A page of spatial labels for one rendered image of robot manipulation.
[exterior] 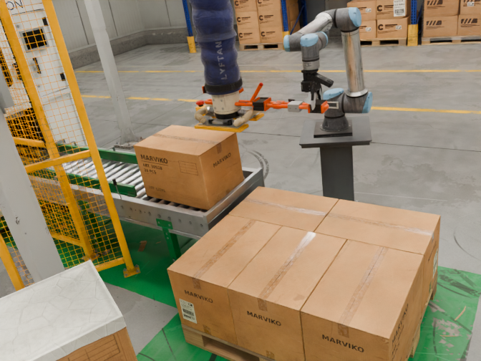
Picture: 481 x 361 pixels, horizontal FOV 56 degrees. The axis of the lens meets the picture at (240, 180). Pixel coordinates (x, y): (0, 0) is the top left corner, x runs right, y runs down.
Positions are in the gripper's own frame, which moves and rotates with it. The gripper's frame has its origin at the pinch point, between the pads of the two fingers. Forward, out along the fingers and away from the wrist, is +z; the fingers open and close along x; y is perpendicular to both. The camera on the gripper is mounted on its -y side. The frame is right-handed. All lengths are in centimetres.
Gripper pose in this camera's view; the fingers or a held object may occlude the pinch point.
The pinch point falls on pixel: (317, 105)
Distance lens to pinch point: 250.4
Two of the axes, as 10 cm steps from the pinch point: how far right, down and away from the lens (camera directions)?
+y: -8.4, -1.3, 5.3
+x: -5.3, 4.4, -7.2
